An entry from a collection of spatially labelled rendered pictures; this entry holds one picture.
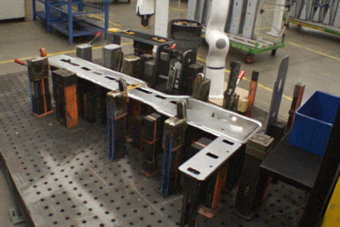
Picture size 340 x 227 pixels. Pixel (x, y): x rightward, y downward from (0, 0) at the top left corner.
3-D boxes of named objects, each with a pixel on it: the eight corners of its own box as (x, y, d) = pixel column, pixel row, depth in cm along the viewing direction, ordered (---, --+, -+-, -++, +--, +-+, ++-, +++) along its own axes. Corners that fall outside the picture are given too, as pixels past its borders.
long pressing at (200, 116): (36, 61, 198) (36, 59, 197) (65, 54, 214) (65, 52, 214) (242, 146, 125) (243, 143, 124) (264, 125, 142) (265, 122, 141)
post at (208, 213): (197, 212, 131) (205, 153, 119) (211, 198, 139) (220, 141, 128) (210, 219, 128) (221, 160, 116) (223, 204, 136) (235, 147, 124)
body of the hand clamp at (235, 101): (213, 158, 168) (222, 94, 153) (220, 152, 173) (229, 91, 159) (223, 162, 165) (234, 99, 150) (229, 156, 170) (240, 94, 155)
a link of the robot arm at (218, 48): (222, 63, 218) (223, 27, 208) (229, 72, 201) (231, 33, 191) (204, 64, 217) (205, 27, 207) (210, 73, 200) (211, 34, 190)
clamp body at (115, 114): (102, 156, 163) (100, 92, 149) (119, 146, 172) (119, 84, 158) (115, 164, 158) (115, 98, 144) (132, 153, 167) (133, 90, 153)
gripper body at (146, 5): (150, -7, 196) (149, 12, 200) (135, -6, 190) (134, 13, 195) (156, -5, 190) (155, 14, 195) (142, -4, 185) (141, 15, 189)
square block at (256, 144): (230, 213, 132) (247, 138, 117) (239, 202, 138) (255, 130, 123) (248, 221, 128) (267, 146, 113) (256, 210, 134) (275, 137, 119)
